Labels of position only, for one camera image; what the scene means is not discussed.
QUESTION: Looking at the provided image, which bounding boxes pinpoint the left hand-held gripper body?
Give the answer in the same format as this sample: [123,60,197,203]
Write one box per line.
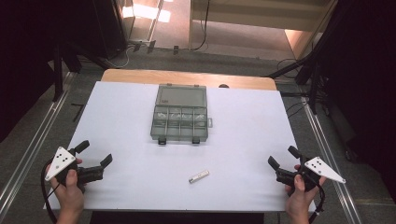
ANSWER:
[44,147,105,185]

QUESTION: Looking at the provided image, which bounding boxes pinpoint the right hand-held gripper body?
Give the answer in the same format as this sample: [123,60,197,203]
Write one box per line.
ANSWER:
[276,156,347,192]

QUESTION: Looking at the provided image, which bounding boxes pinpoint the small white metal connector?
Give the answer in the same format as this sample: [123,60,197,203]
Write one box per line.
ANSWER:
[188,169,210,185]

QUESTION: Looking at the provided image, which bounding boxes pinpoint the clear grey compartment storage box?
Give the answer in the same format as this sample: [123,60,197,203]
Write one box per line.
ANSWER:
[149,82,215,146]

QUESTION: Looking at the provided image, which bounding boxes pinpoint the person's left hand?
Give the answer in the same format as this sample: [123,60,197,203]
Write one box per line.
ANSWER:
[46,158,86,217]

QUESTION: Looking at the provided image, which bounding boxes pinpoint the person's right hand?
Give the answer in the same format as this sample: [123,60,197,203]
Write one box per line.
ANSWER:
[284,164,328,217]

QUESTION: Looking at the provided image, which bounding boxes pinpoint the white table cover sheet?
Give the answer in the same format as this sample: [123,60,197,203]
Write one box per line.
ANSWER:
[46,81,317,213]

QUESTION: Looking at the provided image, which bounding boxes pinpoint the black metal stand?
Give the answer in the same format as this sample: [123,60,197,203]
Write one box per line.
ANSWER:
[265,43,332,116]
[50,38,111,103]

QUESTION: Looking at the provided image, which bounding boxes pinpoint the pile of small white parts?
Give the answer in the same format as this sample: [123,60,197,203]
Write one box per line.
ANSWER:
[155,111,207,123]

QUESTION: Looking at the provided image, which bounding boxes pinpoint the black curtain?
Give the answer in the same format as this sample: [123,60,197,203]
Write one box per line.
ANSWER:
[316,0,396,204]
[0,0,127,143]

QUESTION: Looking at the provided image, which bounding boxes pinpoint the metal floor rail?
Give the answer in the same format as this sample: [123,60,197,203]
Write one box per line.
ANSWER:
[299,95,364,224]
[0,70,78,213]

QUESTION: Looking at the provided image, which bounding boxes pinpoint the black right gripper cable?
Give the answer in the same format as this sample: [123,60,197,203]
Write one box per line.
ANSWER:
[306,174,327,224]

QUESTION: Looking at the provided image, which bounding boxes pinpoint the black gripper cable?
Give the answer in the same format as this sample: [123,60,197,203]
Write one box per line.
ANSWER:
[39,158,61,224]
[306,174,327,224]

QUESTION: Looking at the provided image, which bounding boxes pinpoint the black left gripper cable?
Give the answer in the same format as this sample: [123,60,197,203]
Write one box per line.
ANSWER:
[39,158,61,224]

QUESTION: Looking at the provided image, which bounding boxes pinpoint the black floor cables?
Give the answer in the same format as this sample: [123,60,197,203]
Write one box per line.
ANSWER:
[276,57,311,119]

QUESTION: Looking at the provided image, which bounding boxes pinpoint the white floor cable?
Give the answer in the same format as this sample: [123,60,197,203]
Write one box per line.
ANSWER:
[105,46,135,69]

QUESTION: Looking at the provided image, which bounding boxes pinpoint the black hanging cable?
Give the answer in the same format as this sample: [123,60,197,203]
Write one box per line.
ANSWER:
[189,0,211,52]

